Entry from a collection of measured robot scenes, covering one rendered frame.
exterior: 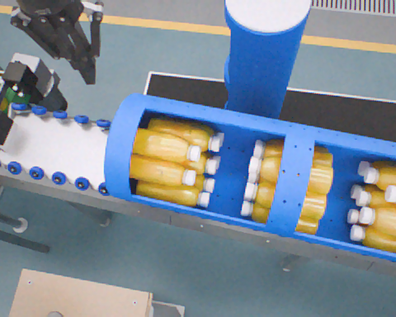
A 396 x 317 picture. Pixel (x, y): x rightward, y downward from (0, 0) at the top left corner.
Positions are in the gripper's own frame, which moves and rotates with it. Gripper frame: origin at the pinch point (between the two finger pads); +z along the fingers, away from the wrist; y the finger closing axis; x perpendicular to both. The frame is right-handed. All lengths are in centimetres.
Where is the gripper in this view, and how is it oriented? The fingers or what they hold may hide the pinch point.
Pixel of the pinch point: (85, 66)
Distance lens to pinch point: 68.7
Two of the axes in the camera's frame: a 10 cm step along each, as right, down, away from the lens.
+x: -0.4, -9.4, 3.3
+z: 0.3, 3.3, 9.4
